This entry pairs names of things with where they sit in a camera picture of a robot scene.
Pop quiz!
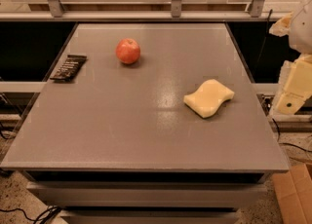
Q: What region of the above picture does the grey table drawer unit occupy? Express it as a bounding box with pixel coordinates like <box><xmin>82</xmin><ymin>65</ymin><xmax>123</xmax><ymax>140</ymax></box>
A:
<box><xmin>27</xmin><ymin>170</ymin><xmax>266</xmax><ymax>224</ymax></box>

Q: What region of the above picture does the black floor cable left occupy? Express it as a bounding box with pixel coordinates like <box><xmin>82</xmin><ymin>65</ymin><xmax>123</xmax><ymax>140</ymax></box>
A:
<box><xmin>0</xmin><ymin>205</ymin><xmax>62</xmax><ymax>224</ymax></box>

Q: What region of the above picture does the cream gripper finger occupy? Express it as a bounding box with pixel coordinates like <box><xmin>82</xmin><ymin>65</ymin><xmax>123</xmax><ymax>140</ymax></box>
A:
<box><xmin>271</xmin><ymin>54</ymin><xmax>312</xmax><ymax>115</ymax></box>
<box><xmin>269</xmin><ymin>13</ymin><xmax>293</xmax><ymax>37</ymax></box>

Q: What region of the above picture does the red apple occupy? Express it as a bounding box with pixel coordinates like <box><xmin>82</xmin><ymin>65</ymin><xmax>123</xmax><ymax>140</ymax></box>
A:
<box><xmin>115</xmin><ymin>38</ymin><xmax>140</xmax><ymax>64</ymax></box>

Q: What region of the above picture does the cardboard box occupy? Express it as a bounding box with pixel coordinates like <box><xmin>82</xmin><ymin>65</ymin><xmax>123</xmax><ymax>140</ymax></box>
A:
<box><xmin>272</xmin><ymin>164</ymin><xmax>312</xmax><ymax>224</ymax></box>

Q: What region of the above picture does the yellow wavy sponge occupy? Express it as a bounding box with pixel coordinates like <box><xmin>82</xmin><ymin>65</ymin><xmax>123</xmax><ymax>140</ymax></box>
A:
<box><xmin>183</xmin><ymin>79</ymin><xmax>235</xmax><ymax>118</ymax></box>

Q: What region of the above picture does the black snack bar packet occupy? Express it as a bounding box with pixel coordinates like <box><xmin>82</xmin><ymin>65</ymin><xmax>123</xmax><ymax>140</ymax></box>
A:
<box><xmin>51</xmin><ymin>55</ymin><xmax>87</xmax><ymax>82</ymax></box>

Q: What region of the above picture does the black cable right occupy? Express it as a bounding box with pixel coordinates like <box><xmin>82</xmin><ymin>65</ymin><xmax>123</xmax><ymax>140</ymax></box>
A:
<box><xmin>263</xmin><ymin>95</ymin><xmax>312</xmax><ymax>154</ymax></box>

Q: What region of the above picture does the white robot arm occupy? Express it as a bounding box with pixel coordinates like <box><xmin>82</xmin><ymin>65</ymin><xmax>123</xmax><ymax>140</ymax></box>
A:
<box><xmin>269</xmin><ymin>0</ymin><xmax>312</xmax><ymax>115</ymax></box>

